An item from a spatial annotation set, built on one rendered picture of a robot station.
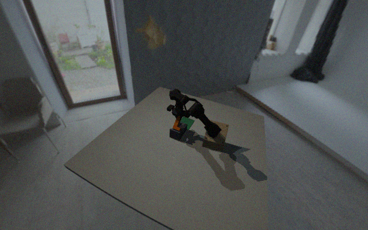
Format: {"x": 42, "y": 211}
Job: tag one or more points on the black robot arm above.
{"x": 196, "y": 110}

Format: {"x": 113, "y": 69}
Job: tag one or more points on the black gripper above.
{"x": 184, "y": 113}

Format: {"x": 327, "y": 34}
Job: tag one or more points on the orange l-shaped part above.
{"x": 176, "y": 124}

